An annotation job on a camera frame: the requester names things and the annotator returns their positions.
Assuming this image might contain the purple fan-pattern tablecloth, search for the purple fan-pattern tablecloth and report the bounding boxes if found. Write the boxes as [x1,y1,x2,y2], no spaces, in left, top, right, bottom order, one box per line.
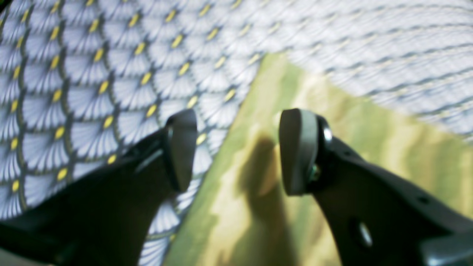
[1,0,472,266]

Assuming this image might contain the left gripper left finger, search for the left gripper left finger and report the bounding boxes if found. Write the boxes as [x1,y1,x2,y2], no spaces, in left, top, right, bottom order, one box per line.
[1,109,198,266]

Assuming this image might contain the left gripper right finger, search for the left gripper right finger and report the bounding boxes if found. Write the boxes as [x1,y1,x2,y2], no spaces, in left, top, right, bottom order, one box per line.
[279,108,473,266]

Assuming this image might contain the camouflage T-shirt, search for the camouflage T-shirt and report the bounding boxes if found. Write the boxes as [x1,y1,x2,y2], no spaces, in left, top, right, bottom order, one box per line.
[163,54,472,266]

